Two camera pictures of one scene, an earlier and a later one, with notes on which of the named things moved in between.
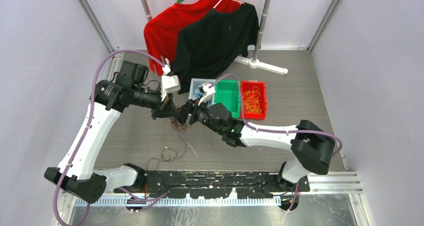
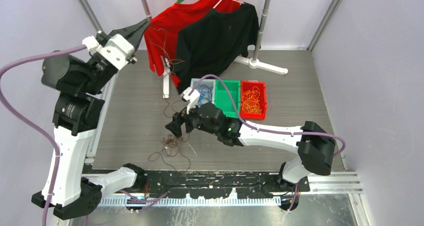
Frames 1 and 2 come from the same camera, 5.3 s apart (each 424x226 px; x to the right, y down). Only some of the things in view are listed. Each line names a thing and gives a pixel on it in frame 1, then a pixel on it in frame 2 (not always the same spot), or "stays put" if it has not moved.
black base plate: x=251 y=185 stays put
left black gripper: x=166 y=108 → x=133 y=32
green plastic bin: x=226 y=92 stays put
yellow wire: x=250 y=103 stays put
